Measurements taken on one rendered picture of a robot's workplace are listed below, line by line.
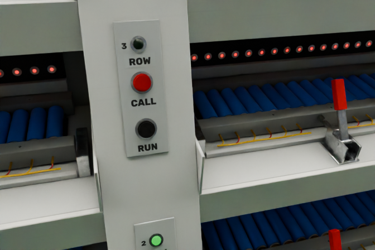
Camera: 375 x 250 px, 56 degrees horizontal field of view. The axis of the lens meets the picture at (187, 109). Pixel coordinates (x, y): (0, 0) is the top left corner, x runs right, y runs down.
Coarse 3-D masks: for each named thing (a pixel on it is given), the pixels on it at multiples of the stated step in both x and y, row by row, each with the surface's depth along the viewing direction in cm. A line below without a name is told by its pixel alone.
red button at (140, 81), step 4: (136, 76) 31; (140, 76) 31; (144, 76) 31; (148, 76) 31; (136, 80) 31; (140, 80) 31; (144, 80) 31; (148, 80) 31; (136, 84) 31; (140, 84) 31; (144, 84) 31; (148, 84) 31; (136, 88) 31; (140, 88) 31; (144, 88) 31; (148, 88) 32
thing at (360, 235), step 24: (360, 192) 58; (240, 216) 53; (264, 216) 53; (288, 216) 53; (312, 216) 53; (336, 216) 54; (360, 216) 55; (216, 240) 49; (240, 240) 49; (264, 240) 52; (288, 240) 50; (312, 240) 49; (336, 240) 44; (360, 240) 50
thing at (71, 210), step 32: (0, 96) 44; (96, 160) 32; (0, 192) 35; (32, 192) 35; (64, 192) 35; (96, 192) 35; (0, 224) 32; (32, 224) 32; (64, 224) 33; (96, 224) 34
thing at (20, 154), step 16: (0, 144) 37; (16, 144) 37; (32, 144) 37; (48, 144) 37; (64, 144) 37; (0, 160) 36; (16, 160) 37; (32, 160) 37; (48, 160) 38; (64, 160) 38; (0, 176) 35
